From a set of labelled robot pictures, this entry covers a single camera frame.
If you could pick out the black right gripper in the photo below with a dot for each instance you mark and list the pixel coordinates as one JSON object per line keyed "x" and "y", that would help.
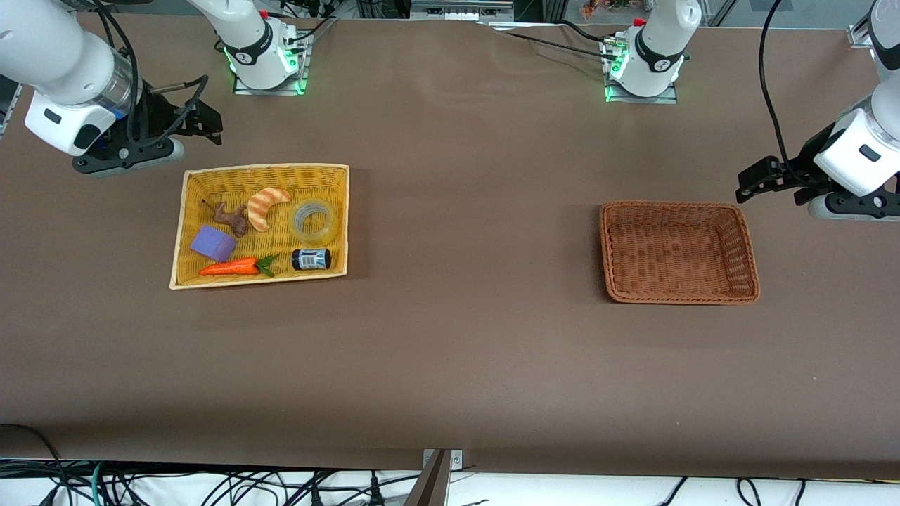
{"x": 156, "y": 114}

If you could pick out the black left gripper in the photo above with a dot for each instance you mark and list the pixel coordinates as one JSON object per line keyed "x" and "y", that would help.
{"x": 810, "y": 160}

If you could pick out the clear yellowish tape roll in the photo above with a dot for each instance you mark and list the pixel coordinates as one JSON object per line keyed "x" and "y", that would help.
{"x": 330, "y": 226}

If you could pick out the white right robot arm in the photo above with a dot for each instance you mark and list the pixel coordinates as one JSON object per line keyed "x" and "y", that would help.
{"x": 56, "y": 63}

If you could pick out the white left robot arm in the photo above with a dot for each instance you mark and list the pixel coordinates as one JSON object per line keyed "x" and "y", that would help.
{"x": 861, "y": 151}

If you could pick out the yellow woven basket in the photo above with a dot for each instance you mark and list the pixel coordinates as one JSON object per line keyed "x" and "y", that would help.
{"x": 281, "y": 184}

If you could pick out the brown toy animal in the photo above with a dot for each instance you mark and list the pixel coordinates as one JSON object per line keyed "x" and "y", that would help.
{"x": 233, "y": 218}

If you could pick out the striped toy croissant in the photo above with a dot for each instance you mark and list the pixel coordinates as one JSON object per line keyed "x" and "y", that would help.
{"x": 261, "y": 207}

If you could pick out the brown woven basket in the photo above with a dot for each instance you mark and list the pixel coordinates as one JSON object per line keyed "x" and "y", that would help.
{"x": 675, "y": 246}

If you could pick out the purple foam cube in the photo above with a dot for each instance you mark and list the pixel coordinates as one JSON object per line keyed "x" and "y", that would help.
{"x": 213, "y": 244}

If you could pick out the orange toy carrot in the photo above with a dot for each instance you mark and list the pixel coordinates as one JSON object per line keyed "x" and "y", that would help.
{"x": 228, "y": 267}

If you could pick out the black jar blue label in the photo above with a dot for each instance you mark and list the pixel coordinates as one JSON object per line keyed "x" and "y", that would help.
{"x": 311, "y": 259}

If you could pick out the brown table leg strut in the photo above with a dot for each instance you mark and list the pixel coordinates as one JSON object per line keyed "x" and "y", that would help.
{"x": 430, "y": 485}

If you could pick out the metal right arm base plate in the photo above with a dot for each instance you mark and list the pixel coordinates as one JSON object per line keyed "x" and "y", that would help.
{"x": 304, "y": 63}

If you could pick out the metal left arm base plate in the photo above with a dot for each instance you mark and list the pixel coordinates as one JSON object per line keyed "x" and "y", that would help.
{"x": 619, "y": 97}

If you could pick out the metal corner bracket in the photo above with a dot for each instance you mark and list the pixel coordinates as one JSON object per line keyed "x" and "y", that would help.
{"x": 861, "y": 35}

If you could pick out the aluminium frame profile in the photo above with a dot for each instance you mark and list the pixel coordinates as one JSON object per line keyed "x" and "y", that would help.
{"x": 460, "y": 8}

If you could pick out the metal table edge bracket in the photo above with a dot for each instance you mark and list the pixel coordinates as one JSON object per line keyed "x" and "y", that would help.
{"x": 457, "y": 458}

